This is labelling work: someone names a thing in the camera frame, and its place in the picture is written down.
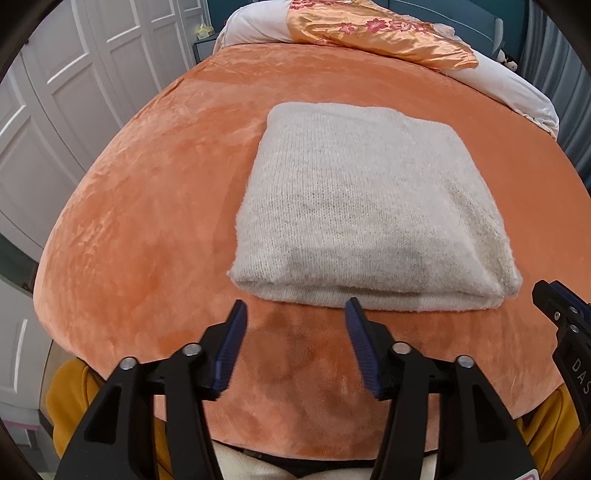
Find person's cream garment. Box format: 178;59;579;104
211;442;386;480

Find orange floral satin pillow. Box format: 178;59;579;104
286;0;478;72

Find blue-grey nightstand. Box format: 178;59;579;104
193;34;223;65

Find white wardrobe doors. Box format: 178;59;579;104
0;0;208;264

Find teal headboard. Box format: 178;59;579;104
208;0;532;61

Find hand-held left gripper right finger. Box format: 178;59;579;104
345;296;539;480

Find cream knit sweater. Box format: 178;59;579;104
227;102;523;312

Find orange plush blanket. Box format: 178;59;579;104
33;41;591;457

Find white duvet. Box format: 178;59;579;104
212;0;560;139

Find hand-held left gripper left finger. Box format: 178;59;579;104
54;299;250;480

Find person's yellow top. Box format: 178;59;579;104
45;357;587;480

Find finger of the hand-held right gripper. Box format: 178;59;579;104
532;279;591;344

